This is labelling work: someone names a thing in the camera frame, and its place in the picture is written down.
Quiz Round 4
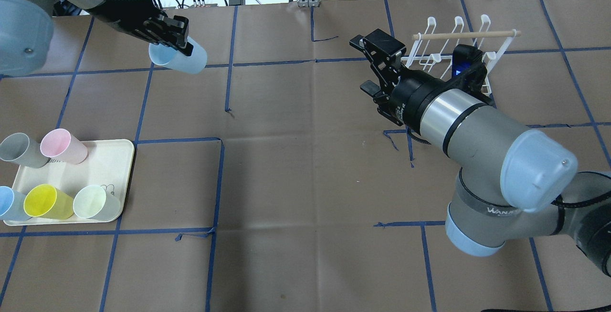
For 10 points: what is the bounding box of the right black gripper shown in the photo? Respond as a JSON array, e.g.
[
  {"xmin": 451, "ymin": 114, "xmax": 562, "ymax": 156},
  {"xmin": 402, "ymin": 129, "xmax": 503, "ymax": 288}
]
[{"xmin": 349, "ymin": 29, "xmax": 446, "ymax": 134}]

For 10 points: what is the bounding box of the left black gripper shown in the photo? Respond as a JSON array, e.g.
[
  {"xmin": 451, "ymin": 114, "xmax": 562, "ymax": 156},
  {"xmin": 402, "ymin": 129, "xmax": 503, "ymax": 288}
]
[{"xmin": 89, "ymin": 0, "xmax": 194, "ymax": 56}]

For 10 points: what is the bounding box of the light blue plastic cup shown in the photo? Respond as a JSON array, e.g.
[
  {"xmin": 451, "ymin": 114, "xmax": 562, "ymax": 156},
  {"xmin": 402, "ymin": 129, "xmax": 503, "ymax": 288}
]
[{"xmin": 148, "ymin": 36, "xmax": 208, "ymax": 74}]

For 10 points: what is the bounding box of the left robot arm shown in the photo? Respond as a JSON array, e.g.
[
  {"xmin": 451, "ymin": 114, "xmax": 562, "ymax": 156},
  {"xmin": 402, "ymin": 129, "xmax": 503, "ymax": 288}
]
[{"xmin": 0, "ymin": 0, "xmax": 207, "ymax": 76}]

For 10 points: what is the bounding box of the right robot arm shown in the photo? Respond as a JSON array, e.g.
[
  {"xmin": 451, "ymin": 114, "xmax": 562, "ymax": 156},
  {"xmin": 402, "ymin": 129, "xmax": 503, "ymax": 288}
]
[{"xmin": 349, "ymin": 29, "xmax": 611, "ymax": 275}]

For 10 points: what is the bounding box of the pink plastic cup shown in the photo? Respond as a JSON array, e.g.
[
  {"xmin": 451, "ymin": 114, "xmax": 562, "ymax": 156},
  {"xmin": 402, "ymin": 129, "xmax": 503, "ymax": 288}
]
[{"xmin": 40, "ymin": 128, "xmax": 89, "ymax": 165}]

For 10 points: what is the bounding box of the white plastic cup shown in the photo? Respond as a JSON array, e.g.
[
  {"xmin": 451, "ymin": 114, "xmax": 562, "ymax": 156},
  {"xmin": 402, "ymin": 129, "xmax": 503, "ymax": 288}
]
[{"xmin": 73, "ymin": 184, "xmax": 122, "ymax": 221}]

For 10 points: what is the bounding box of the grey plastic cup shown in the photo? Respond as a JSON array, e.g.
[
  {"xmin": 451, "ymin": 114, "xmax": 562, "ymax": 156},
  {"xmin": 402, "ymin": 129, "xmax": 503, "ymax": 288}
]
[{"xmin": 0, "ymin": 133, "xmax": 50, "ymax": 168}]

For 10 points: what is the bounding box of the yellow plastic cup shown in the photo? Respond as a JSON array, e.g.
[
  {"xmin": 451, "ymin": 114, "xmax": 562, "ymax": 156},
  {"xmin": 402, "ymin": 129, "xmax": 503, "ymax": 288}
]
[{"xmin": 23, "ymin": 184, "xmax": 74, "ymax": 220}]

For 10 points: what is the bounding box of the cream plastic tray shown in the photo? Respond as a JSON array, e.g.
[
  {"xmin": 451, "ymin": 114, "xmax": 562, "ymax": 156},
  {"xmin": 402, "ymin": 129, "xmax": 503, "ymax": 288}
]
[{"xmin": 4, "ymin": 139, "xmax": 135, "ymax": 227}]

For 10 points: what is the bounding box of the white wire cup rack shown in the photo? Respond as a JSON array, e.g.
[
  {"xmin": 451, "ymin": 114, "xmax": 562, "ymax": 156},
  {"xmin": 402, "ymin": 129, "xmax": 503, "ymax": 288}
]
[{"xmin": 401, "ymin": 14, "xmax": 522, "ymax": 80}]

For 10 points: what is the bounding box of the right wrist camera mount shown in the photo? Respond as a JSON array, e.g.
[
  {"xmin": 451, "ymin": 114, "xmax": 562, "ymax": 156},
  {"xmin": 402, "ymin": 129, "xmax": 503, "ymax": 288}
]
[{"xmin": 449, "ymin": 44, "xmax": 487, "ymax": 100}]

